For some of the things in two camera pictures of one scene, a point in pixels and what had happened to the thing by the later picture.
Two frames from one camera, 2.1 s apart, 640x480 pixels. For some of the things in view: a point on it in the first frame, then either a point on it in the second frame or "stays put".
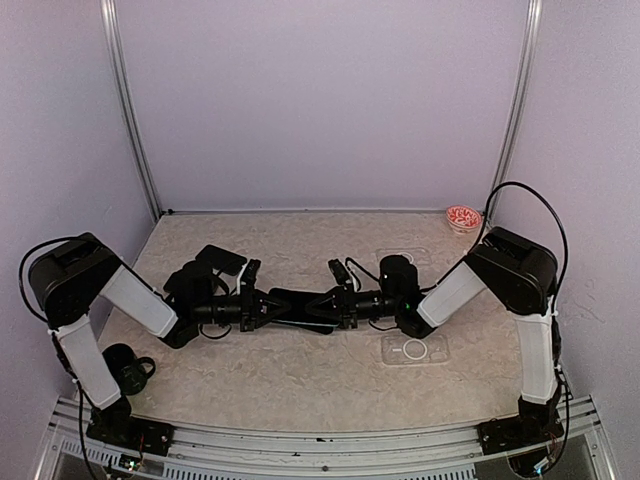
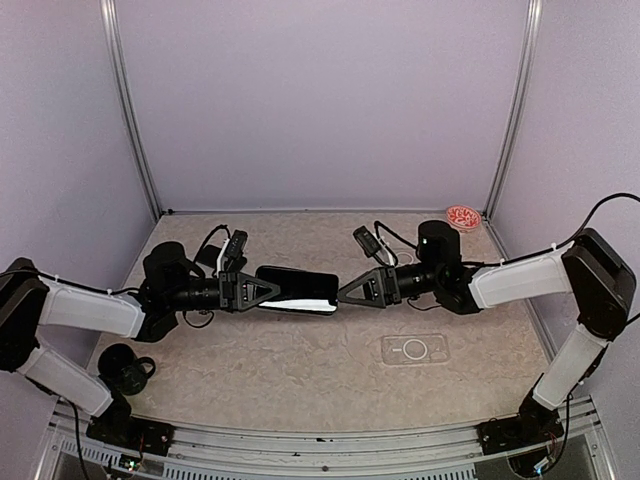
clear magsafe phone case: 405,350 stays put
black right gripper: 343,315 -> 381,284
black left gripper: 252,311 -> 233,290
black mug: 127,368 stays put
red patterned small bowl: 462,220 stays put
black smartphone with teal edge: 315,311 -> 300,291
